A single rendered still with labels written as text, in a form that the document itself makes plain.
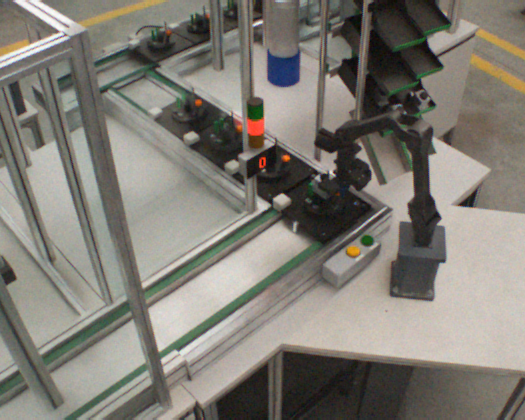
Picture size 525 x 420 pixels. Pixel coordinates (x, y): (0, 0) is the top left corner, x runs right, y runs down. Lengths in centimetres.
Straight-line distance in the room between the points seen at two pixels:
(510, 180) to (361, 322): 224
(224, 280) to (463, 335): 77
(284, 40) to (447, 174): 93
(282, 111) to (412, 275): 111
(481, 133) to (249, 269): 266
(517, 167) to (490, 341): 227
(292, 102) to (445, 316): 127
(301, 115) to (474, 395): 147
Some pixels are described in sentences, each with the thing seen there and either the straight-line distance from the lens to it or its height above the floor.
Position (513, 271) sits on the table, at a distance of 218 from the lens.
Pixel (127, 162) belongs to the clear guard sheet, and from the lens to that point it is 161.
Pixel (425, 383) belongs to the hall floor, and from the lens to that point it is 285.
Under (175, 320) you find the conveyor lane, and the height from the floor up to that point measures 92.
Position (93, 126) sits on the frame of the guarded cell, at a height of 182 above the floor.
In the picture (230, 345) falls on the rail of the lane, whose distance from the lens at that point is 180.
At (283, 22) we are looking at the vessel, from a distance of 273.
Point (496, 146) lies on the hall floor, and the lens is 422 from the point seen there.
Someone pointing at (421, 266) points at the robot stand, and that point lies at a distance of 189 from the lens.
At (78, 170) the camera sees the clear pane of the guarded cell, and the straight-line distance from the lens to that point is 106.
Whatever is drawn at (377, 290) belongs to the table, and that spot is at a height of 86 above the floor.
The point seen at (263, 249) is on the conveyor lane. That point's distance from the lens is 201.
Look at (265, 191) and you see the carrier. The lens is 213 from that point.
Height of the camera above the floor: 239
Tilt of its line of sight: 44 degrees down
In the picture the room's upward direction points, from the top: 2 degrees counter-clockwise
